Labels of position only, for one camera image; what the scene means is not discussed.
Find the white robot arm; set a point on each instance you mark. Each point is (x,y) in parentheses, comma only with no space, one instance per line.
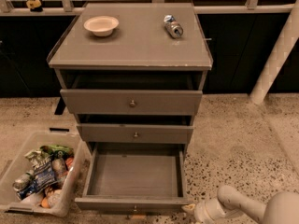
(282,208)

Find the white diagonal pillar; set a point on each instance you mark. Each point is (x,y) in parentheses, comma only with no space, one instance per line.
(278,56)

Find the yellow black toy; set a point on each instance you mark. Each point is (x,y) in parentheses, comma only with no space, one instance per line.
(34,5)

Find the blue snack bag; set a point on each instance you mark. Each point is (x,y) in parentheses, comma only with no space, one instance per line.
(44,176)

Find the grey drawer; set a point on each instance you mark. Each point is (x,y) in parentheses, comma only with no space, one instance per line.
(133,93)
(135,178)
(135,129)

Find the grey bottom drawer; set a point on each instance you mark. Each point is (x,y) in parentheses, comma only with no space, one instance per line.
(135,178)

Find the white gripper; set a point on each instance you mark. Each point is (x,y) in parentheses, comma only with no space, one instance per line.
(201,212)

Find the metal railing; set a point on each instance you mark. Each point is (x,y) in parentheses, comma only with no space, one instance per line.
(149,3)

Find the orange fruit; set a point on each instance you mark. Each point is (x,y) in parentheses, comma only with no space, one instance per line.
(45,203)

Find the crushed silver can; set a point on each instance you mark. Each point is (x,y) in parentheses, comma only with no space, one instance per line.
(172,26)

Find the grey top drawer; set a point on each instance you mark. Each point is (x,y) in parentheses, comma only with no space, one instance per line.
(133,93)

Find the clear plastic bin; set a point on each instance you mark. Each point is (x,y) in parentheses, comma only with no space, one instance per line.
(20,165)

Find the green snack bag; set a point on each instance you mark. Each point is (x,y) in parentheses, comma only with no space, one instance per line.
(58,151)

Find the grey middle drawer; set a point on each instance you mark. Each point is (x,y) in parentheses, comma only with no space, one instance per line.
(135,129)

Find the white bowl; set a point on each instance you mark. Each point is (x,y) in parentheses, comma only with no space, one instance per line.
(101,25)

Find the grey drawer cabinet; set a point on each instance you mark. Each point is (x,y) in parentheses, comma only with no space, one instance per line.
(139,43)

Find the silver can in bin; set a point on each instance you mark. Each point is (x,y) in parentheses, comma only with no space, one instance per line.
(23,181)

